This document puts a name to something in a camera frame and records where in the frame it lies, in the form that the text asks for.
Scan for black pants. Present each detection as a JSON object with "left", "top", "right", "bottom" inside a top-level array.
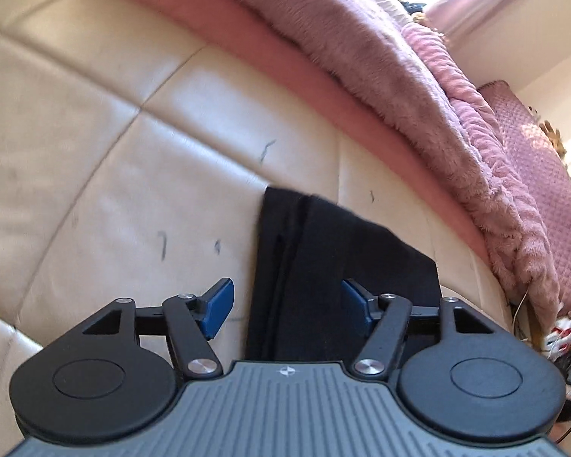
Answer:
[{"left": 244, "top": 188, "right": 442, "bottom": 363}]

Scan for salmon pink bed sheet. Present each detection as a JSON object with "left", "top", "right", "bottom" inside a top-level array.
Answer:
[{"left": 134, "top": 0, "right": 489, "bottom": 262}]

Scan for beige leather mattress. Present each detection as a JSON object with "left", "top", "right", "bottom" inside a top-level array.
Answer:
[{"left": 0, "top": 0, "right": 512, "bottom": 456}]

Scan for pink fluffy blanket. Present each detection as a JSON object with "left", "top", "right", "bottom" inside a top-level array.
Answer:
[{"left": 237, "top": 0, "right": 560, "bottom": 330}]

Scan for pink quilted pillow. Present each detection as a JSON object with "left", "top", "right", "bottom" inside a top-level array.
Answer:
[{"left": 480, "top": 80, "right": 571, "bottom": 316}]

